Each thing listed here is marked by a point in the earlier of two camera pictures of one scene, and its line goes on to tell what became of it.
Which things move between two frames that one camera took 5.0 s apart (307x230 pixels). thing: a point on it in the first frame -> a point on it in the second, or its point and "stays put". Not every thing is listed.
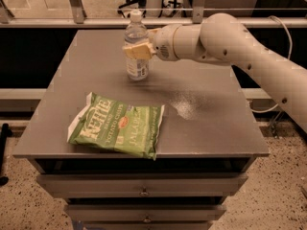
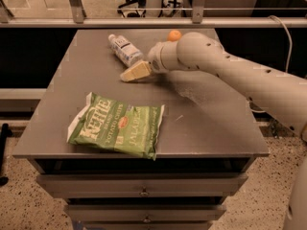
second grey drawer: (145, 213) stays put
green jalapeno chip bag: (112, 125) stays put
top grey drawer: (143, 185) stays put
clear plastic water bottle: (135, 34) -> (126, 52)
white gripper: (163, 42) -> (155, 60)
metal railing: (77, 17) stays put
